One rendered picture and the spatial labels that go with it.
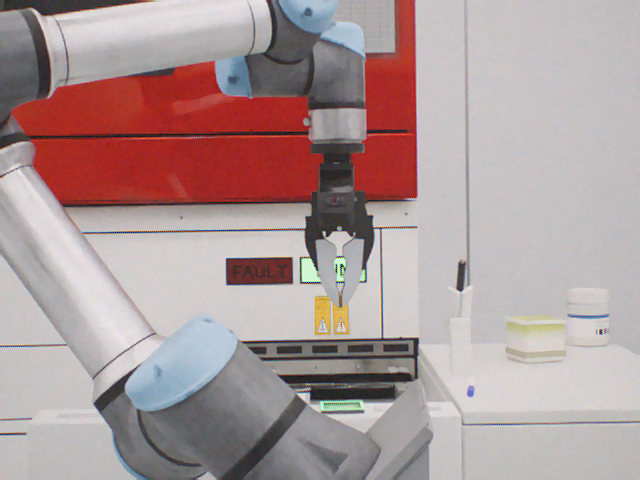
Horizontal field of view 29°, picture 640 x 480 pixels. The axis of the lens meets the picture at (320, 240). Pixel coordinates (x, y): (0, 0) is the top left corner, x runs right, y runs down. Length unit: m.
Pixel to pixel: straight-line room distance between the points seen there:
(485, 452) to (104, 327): 0.54
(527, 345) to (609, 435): 0.38
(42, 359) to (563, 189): 1.95
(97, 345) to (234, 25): 0.38
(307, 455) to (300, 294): 1.01
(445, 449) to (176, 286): 0.76
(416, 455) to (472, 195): 2.57
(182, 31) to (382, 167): 0.82
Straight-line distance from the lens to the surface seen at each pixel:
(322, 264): 1.60
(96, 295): 1.37
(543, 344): 2.00
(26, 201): 1.39
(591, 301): 2.18
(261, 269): 2.19
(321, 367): 2.20
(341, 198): 1.53
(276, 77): 1.54
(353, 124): 1.59
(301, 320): 2.20
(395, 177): 2.14
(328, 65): 1.58
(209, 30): 1.40
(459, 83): 3.71
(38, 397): 2.27
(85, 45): 1.35
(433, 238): 3.70
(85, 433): 1.62
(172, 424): 1.23
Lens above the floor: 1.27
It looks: 3 degrees down
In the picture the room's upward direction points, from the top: 1 degrees counter-clockwise
